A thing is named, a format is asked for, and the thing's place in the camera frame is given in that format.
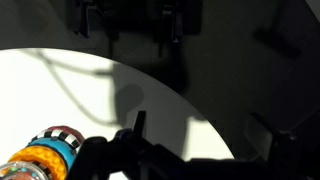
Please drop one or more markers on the orange cylinder peg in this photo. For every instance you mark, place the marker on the orange cylinder peg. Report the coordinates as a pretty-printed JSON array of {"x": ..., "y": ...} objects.
[{"x": 23, "y": 169}]

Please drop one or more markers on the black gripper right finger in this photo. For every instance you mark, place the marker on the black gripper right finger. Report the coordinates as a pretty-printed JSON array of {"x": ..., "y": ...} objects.
[{"x": 290, "y": 153}]

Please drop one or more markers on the black metal stand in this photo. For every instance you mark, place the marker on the black metal stand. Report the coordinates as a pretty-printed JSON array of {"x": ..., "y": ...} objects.
[{"x": 133, "y": 15}]

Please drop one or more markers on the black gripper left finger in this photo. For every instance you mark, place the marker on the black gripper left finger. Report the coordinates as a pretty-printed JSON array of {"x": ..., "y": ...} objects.
[{"x": 100, "y": 156}]

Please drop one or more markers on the orange rod with red base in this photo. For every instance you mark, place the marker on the orange rod with red base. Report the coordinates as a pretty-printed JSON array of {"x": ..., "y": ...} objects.
[{"x": 65, "y": 128}]

